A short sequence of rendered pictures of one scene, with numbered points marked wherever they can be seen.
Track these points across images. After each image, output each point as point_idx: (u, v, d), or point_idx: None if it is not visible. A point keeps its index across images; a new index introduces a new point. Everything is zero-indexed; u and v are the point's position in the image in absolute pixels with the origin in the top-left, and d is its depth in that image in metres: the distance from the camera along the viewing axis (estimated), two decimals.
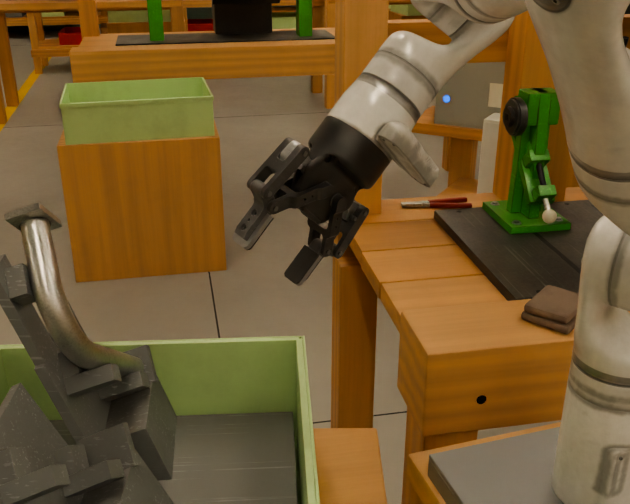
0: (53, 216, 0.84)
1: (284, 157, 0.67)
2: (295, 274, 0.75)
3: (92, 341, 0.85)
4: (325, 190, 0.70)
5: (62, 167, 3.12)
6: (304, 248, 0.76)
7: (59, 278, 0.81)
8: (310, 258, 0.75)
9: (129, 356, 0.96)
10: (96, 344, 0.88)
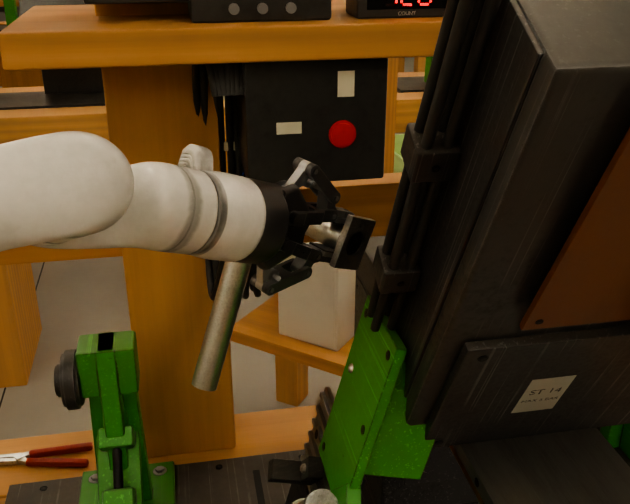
0: (340, 255, 0.75)
1: None
2: (333, 248, 0.78)
3: None
4: None
5: None
6: (325, 249, 0.76)
7: None
8: (318, 244, 0.77)
9: (209, 349, 0.86)
10: (238, 281, 0.86)
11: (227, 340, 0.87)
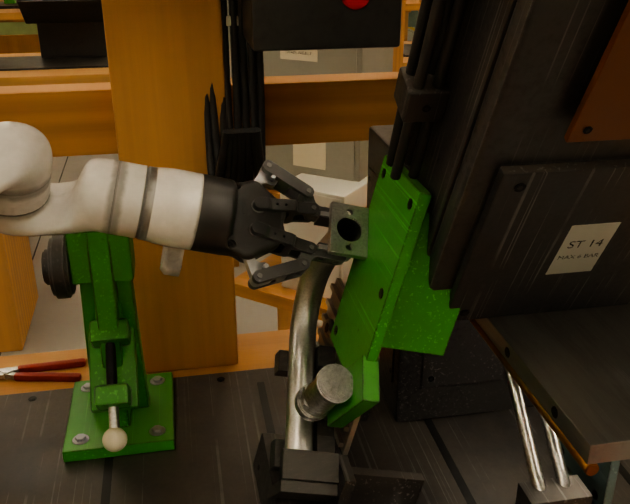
0: (333, 238, 0.74)
1: (279, 175, 0.78)
2: None
3: (296, 330, 0.84)
4: None
5: None
6: (321, 243, 0.76)
7: (315, 262, 0.81)
8: (321, 249, 0.77)
9: (288, 433, 0.79)
10: (300, 354, 0.83)
11: None
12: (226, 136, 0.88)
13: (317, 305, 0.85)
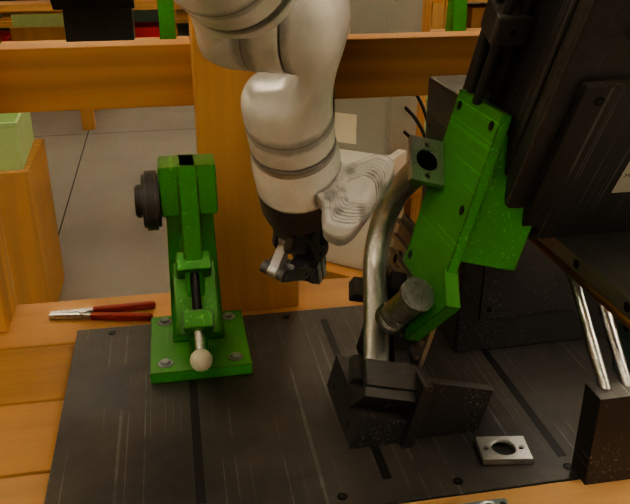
0: (413, 167, 0.81)
1: None
2: (315, 273, 0.78)
3: (370, 259, 0.91)
4: (315, 241, 0.69)
5: None
6: None
7: (390, 194, 0.88)
8: None
9: (367, 350, 0.86)
10: (375, 281, 0.90)
11: (383, 337, 0.87)
12: None
13: (389, 237, 0.92)
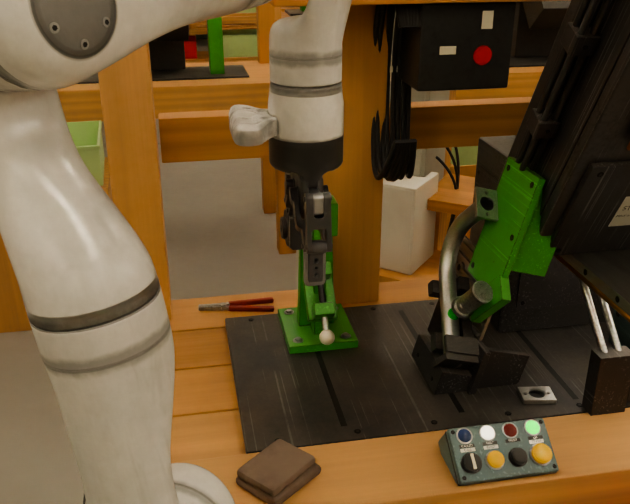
0: (478, 208, 1.24)
1: None
2: (311, 275, 0.78)
3: (444, 268, 1.34)
4: (284, 184, 0.80)
5: None
6: None
7: (459, 224, 1.31)
8: (308, 257, 0.77)
9: (445, 329, 1.29)
10: (448, 283, 1.33)
11: (455, 320, 1.29)
12: (395, 144, 1.38)
13: (457, 253, 1.34)
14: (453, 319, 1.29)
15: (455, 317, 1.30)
